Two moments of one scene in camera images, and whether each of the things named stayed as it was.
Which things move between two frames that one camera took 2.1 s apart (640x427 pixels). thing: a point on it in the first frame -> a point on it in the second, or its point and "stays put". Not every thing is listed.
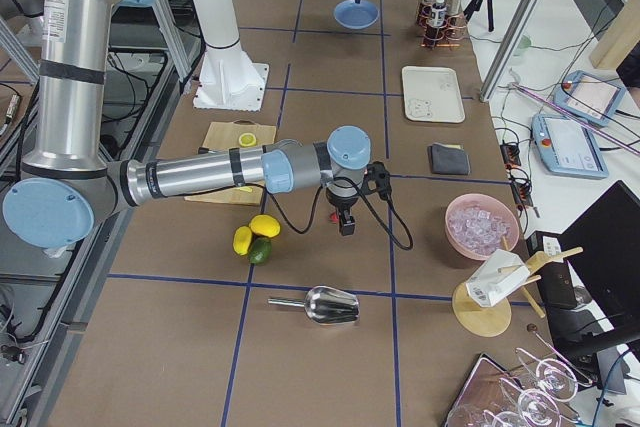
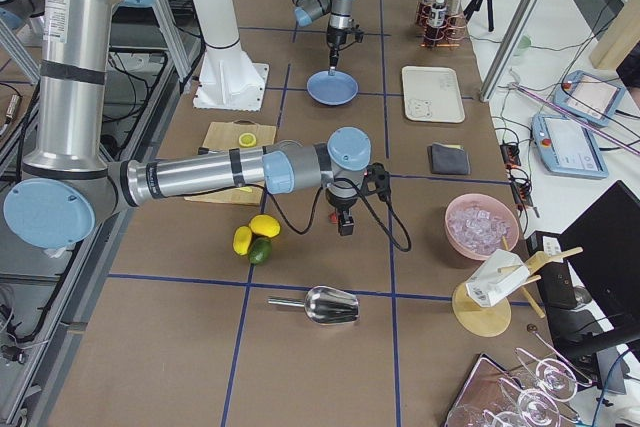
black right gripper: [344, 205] stays put
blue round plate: [355, 16] -> [331, 90]
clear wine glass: [556, 379] stays put
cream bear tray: [432, 94] stays put
